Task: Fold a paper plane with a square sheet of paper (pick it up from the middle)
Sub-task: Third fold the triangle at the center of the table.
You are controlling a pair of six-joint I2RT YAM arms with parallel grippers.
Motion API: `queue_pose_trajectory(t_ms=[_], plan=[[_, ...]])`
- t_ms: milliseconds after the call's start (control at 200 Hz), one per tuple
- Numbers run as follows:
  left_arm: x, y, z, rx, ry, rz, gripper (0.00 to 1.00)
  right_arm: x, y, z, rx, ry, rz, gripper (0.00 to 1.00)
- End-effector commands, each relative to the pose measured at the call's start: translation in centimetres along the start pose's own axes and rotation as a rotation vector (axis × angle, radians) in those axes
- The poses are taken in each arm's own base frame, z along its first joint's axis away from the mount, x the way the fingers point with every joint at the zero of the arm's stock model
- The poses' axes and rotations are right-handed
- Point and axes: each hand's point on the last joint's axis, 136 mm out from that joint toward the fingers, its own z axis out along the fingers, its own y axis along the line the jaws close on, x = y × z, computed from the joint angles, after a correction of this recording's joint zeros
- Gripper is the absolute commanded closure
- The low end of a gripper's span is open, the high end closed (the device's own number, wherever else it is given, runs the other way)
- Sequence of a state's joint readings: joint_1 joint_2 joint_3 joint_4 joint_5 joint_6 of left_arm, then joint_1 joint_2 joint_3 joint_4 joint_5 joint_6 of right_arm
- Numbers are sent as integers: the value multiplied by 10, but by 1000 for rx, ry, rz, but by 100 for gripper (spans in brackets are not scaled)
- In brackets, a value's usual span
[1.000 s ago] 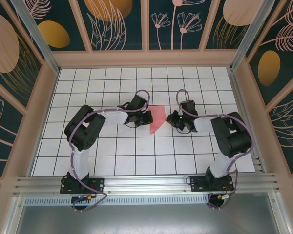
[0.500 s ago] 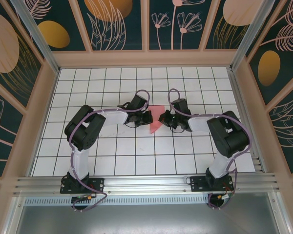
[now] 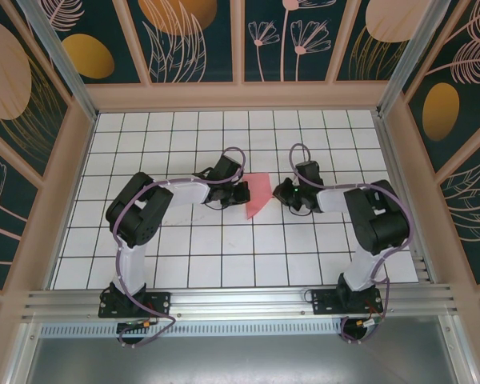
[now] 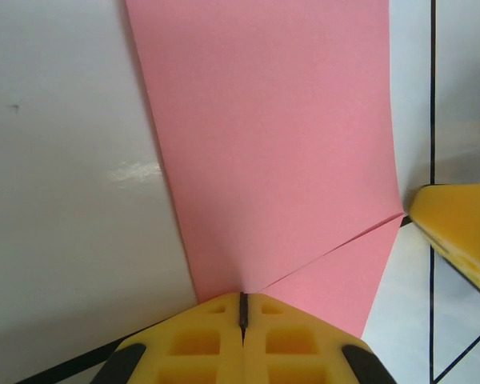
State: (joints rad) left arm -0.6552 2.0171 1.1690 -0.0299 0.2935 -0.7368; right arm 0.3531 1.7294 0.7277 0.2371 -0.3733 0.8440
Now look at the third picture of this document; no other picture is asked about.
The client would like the pink square cloth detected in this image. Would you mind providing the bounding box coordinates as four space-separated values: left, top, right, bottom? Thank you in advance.
243 172 274 221

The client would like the small controller board with connector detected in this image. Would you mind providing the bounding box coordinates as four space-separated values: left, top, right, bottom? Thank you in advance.
118 318 156 333
355 315 386 330

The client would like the grey metal panel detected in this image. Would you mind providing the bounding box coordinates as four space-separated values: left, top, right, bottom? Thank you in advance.
22 334 467 384

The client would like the aluminium side rail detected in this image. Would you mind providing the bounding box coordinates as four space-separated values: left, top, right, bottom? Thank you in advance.
374 112 434 283

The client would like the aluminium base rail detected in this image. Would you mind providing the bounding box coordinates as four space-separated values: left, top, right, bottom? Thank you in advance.
22 283 461 322

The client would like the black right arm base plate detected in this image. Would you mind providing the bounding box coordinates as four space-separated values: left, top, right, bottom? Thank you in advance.
310 288 385 317

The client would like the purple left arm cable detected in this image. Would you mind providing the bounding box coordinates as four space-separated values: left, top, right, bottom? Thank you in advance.
112 145 248 350

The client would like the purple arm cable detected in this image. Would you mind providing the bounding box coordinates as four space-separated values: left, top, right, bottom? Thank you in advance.
112 145 248 350
289 142 415 346

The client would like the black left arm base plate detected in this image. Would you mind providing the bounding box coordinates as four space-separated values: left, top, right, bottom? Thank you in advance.
98 291 173 319

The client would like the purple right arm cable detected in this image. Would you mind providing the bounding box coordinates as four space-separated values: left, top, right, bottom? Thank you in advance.
289 142 415 346

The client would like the aluminium corner post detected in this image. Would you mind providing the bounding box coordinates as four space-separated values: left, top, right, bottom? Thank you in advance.
375 0 452 118
17 0 100 122

